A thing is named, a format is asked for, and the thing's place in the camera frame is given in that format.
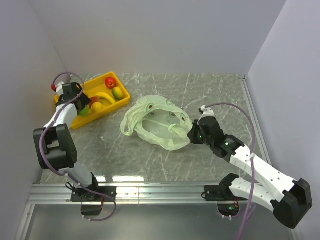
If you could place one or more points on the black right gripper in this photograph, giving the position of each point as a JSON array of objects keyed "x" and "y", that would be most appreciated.
[{"x": 192, "y": 134}]

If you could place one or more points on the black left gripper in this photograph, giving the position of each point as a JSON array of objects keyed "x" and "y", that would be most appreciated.
[{"x": 84, "y": 100}]

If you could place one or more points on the green toy fruit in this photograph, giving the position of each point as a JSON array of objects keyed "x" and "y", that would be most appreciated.
[{"x": 85, "y": 111}]

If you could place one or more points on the yellow toy lemon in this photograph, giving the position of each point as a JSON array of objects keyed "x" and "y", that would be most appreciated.
[{"x": 97, "y": 107}]

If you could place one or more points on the yellow toy banana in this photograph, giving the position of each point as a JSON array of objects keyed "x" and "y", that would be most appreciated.
[{"x": 106, "y": 96}]

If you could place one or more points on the red toy fruit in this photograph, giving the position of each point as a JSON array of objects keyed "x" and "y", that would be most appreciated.
[{"x": 110, "y": 82}]

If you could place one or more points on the yellow toy fruit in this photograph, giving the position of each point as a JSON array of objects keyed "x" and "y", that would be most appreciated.
[{"x": 118, "y": 93}]

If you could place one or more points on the green plastic bag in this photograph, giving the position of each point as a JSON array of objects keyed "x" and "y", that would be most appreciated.
[{"x": 158, "y": 121}]

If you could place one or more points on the watermelon slice toy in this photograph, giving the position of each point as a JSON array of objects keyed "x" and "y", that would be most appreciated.
[{"x": 93, "y": 100}]

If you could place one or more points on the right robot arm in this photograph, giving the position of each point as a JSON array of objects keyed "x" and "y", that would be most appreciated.
[{"x": 287, "y": 198}]

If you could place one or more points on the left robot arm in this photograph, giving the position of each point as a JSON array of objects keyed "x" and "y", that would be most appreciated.
[{"x": 55, "y": 147}]

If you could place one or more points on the yellow plastic tray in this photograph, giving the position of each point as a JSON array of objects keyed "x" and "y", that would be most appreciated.
[{"x": 120, "y": 100}]

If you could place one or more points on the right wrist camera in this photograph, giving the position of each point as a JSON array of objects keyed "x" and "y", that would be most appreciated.
[{"x": 206, "y": 112}]

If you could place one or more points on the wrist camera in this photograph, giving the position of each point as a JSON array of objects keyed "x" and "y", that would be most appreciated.
[
  {"x": 58, "y": 88},
  {"x": 206, "y": 112}
]

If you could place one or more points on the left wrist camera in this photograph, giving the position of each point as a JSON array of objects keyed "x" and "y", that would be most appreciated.
[{"x": 58, "y": 88}]

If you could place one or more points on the aluminium side rail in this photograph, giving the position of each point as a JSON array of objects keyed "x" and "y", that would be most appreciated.
[{"x": 259, "y": 135}]

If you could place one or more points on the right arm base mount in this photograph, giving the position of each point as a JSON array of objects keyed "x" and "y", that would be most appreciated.
[{"x": 227, "y": 204}]

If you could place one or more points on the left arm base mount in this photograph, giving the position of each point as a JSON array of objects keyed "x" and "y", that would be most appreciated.
[{"x": 105, "y": 195}]

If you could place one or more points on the aluminium front rail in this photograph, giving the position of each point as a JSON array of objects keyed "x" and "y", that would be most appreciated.
[{"x": 136, "y": 193}]

